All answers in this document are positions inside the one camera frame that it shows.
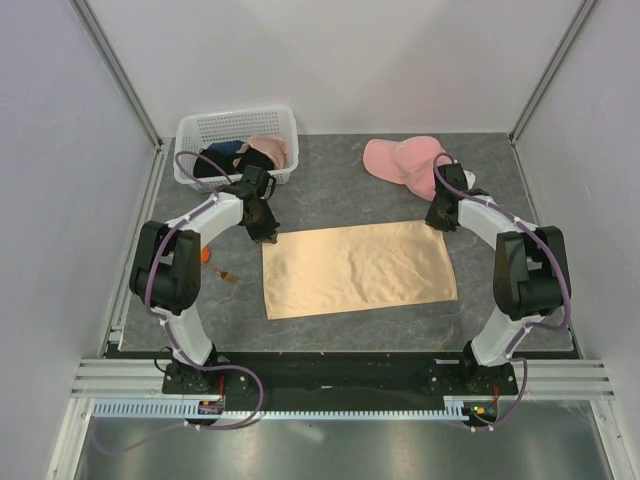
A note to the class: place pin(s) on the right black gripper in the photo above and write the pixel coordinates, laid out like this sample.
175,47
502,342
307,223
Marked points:
432,219

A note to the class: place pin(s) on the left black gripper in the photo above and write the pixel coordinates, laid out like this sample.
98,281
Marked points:
268,232

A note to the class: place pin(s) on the peach cloth napkin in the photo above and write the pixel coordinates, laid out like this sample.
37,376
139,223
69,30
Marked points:
356,268

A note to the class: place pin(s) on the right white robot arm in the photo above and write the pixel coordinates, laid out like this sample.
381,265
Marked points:
531,282

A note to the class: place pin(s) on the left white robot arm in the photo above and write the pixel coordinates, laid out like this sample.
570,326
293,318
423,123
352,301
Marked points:
166,271

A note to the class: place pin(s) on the pink baseball cap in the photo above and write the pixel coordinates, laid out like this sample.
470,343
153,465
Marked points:
407,163

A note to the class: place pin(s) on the black cap in basket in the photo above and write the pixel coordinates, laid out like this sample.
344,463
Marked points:
220,163

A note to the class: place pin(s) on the light pink cap in basket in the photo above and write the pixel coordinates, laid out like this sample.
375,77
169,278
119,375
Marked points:
273,147

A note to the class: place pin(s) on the blue cap in basket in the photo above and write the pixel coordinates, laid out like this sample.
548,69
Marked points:
226,147

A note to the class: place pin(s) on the white plastic basket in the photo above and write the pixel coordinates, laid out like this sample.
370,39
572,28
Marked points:
226,132

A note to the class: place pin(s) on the orange handled fork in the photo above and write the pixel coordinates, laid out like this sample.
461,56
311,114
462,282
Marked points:
206,261

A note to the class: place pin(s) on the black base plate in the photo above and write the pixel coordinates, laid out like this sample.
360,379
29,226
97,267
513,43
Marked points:
360,380

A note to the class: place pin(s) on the white slotted cable duct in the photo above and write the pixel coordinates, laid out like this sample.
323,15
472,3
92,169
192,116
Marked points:
192,409

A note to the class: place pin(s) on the aluminium front rail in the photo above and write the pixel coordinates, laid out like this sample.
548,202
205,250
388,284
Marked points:
548,380

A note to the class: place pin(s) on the right aluminium frame post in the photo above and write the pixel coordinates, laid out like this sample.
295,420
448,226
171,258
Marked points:
560,54

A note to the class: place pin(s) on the aluminium frame post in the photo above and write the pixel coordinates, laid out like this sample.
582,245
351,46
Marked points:
113,64
560,54

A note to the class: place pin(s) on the left aluminium frame post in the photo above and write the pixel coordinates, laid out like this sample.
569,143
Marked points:
113,64

